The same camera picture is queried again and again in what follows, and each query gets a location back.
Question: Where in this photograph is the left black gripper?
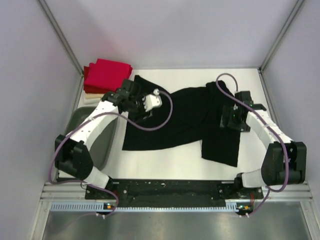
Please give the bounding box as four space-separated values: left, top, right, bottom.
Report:
126 92 152 124

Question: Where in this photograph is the black t shirt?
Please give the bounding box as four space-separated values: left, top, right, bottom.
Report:
122 81 241 167

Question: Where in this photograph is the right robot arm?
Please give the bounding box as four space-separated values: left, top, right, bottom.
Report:
220 91 307 198

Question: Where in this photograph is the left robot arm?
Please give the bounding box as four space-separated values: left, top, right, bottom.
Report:
52 79 162 199

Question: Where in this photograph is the folded red t shirt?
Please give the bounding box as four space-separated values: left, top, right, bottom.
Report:
83 58 133 94

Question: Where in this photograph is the folded beige t shirt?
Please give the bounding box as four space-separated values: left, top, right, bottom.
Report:
83 93 104 105

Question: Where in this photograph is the grey plastic bin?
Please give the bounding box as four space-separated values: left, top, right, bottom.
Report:
64 106 118 171

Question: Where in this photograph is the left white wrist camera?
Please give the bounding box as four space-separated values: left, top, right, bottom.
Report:
142 88 162 112

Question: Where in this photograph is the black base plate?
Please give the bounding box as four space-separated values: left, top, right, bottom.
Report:
84 178 263 207

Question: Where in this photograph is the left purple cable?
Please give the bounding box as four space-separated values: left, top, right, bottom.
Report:
48 90 174 218

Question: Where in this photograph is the aluminium front rail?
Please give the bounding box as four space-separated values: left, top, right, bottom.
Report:
40 182 86 201

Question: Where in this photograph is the right aluminium frame post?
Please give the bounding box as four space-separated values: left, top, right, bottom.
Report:
258 0 306 74

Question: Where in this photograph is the aluminium frame post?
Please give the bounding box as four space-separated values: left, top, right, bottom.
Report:
36 0 84 75
258 0 306 74

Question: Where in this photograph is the blue slotted cable duct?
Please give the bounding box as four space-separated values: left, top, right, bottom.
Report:
50 201 249 213

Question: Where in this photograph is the left aluminium frame post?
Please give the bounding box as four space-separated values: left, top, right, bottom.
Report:
36 0 84 75

